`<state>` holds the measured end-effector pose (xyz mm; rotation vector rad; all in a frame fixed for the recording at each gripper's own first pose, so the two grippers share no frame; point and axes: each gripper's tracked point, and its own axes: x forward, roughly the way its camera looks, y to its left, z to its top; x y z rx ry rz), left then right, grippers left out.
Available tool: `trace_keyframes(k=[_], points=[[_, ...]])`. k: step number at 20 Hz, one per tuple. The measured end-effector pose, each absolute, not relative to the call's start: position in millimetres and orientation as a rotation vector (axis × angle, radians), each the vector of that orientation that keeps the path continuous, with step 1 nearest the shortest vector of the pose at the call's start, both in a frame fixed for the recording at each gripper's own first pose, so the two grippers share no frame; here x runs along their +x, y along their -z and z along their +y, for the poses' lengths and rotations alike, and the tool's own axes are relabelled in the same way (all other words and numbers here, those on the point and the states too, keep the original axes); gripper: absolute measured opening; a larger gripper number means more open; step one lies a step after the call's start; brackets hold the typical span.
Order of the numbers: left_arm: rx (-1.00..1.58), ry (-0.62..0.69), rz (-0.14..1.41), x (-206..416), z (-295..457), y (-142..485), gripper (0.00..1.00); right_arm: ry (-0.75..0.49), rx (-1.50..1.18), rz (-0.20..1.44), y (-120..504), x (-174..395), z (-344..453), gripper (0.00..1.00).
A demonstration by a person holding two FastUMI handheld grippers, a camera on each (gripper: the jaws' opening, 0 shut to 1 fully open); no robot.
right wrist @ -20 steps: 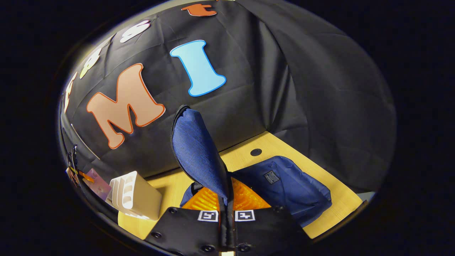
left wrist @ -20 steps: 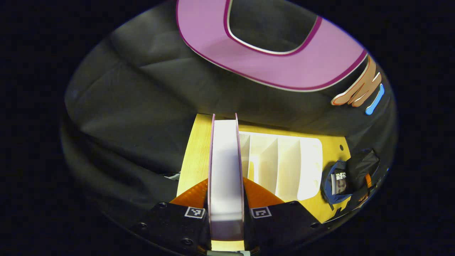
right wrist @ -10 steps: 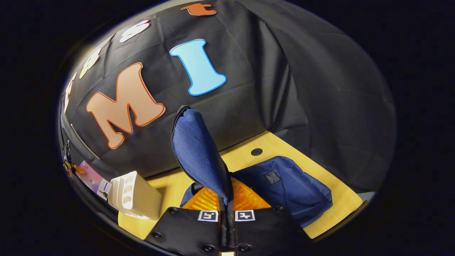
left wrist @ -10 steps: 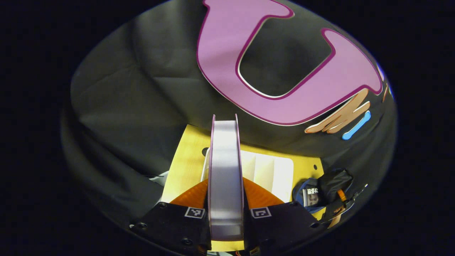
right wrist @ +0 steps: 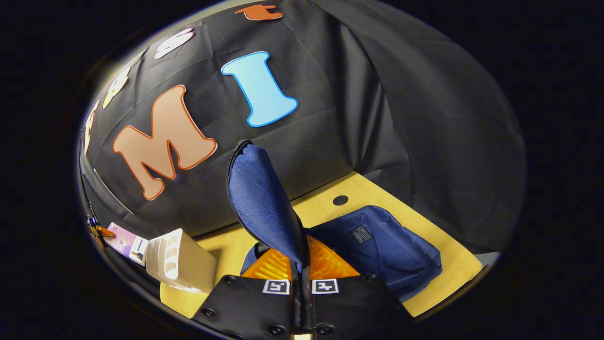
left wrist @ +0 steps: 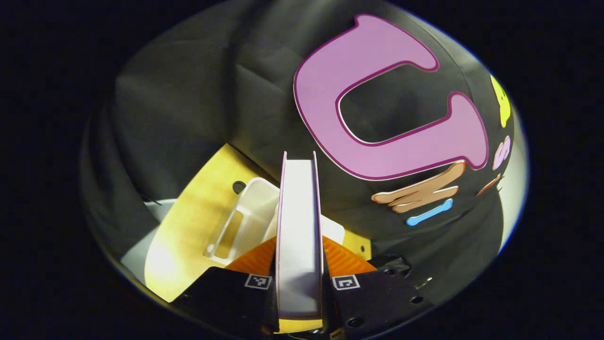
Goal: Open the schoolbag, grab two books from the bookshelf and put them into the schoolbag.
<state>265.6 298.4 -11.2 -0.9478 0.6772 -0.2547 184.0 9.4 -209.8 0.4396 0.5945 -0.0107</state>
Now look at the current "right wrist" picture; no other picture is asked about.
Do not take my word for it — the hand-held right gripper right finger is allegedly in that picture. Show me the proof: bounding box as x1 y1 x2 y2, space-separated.
303 235 412 339

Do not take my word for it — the pink cover book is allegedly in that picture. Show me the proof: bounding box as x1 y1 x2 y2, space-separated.
105 222 150 266

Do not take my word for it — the blue schoolbag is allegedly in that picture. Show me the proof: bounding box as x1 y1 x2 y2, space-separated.
226 139 443 303

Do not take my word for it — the white plastic bookshelf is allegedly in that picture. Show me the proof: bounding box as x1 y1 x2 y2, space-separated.
143 229 218 294

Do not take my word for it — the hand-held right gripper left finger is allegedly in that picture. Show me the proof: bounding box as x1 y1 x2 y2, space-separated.
191 249 299 339

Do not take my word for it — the black backdrop cloth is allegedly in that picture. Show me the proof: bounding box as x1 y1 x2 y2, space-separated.
75 0 527 293

